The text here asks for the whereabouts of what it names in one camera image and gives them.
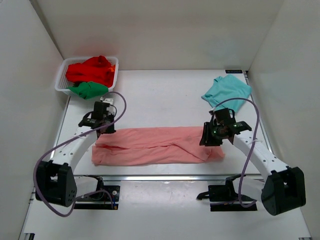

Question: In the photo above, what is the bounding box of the teal t shirt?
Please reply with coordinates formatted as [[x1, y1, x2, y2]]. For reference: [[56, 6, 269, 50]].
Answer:
[[201, 74, 252, 113]]

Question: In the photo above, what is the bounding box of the pink t shirt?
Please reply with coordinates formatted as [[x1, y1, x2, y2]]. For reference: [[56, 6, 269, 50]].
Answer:
[[91, 126, 225, 166]]

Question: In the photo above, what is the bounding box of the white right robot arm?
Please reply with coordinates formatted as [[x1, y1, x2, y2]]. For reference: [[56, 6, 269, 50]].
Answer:
[[197, 108, 306, 216]]

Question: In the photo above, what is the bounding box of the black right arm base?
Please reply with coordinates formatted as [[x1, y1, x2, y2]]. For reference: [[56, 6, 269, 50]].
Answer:
[[196, 174, 258, 212]]

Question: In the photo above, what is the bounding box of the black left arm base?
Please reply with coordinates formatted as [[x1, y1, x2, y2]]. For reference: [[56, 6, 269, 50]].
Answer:
[[74, 175, 121, 211]]

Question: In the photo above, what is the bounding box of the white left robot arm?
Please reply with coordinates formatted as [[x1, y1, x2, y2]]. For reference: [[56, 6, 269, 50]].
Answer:
[[36, 101, 117, 207]]

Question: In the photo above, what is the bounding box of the green t shirt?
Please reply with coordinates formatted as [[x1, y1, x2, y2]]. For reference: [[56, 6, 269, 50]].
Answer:
[[68, 81, 109, 100]]

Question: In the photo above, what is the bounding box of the red t shirt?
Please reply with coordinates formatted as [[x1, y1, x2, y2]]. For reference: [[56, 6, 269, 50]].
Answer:
[[65, 55, 116, 88]]

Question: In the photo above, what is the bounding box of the white plastic basket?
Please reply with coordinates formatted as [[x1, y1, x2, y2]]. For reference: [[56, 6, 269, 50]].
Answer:
[[54, 55, 119, 96]]

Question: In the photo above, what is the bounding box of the black label plate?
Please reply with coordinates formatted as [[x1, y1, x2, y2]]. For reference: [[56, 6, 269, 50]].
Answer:
[[225, 69, 243, 74]]

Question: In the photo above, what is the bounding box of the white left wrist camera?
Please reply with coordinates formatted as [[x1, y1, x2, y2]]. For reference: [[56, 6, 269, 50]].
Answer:
[[100, 97, 114, 105]]

